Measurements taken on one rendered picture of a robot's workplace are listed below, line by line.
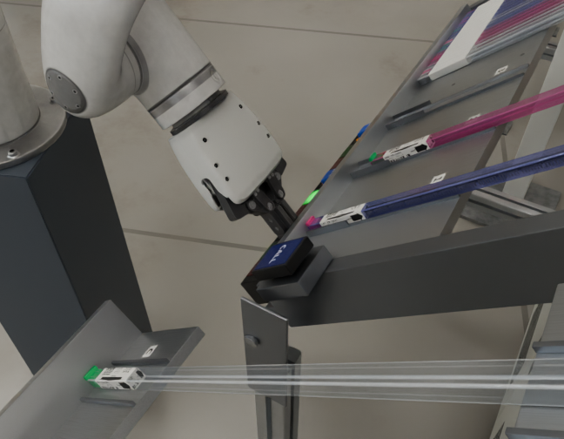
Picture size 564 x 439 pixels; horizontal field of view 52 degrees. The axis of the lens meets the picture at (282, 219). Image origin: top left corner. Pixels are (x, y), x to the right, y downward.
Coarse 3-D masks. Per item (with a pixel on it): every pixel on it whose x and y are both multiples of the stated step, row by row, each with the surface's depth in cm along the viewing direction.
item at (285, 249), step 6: (294, 240) 53; (300, 240) 52; (276, 246) 55; (282, 246) 54; (288, 246) 53; (294, 246) 52; (270, 252) 54; (276, 252) 53; (282, 252) 52; (288, 252) 51; (264, 258) 54; (270, 258) 53; (276, 258) 52; (282, 258) 51; (258, 264) 54; (264, 264) 53; (270, 264) 52; (276, 264) 51
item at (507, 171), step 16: (512, 160) 47; (528, 160) 45; (544, 160) 44; (560, 160) 43; (464, 176) 50; (480, 176) 48; (496, 176) 47; (512, 176) 46; (400, 192) 55; (416, 192) 53; (432, 192) 52; (448, 192) 51; (368, 208) 57; (384, 208) 56; (400, 208) 55
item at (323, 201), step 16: (464, 16) 97; (448, 32) 93; (432, 48) 89; (416, 64) 86; (416, 80) 84; (400, 96) 81; (384, 112) 77; (368, 128) 75; (384, 128) 77; (368, 144) 74; (352, 160) 71; (336, 176) 69; (320, 192) 67; (336, 192) 68; (320, 208) 66; (304, 224) 64
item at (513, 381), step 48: (96, 384) 50; (144, 384) 43; (192, 384) 38; (240, 384) 34; (288, 384) 31; (336, 384) 28; (384, 384) 26; (432, 384) 24; (480, 384) 22; (528, 384) 21
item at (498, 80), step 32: (544, 32) 70; (480, 64) 75; (512, 64) 68; (416, 96) 82; (448, 96) 72; (480, 96) 66; (512, 96) 60; (416, 128) 71; (384, 160) 66; (416, 160) 63; (448, 160) 57; (480, 160) 53; (352, 192) 67; (384, 192) 61; (352, 224) 59; (384, 224) 55; (416, 224) 51; (448, 224) 48
